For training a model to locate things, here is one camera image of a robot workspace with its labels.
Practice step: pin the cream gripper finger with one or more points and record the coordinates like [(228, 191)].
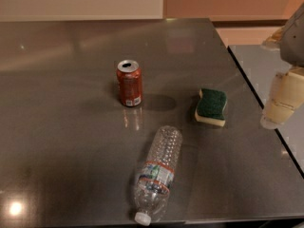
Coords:
[(273, 41), (285, 97)]

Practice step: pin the clear plastic water bottle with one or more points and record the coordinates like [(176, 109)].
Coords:
[(153, 185)]

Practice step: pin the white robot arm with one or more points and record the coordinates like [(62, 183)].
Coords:
[(292, 41)]

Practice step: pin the grey side table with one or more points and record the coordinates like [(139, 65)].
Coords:
[(259, 67)]

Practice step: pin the green yellow sponge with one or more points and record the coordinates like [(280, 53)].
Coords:
[(210, 107)]

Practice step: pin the orange soda can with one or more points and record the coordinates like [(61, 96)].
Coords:
[(129, 76)]

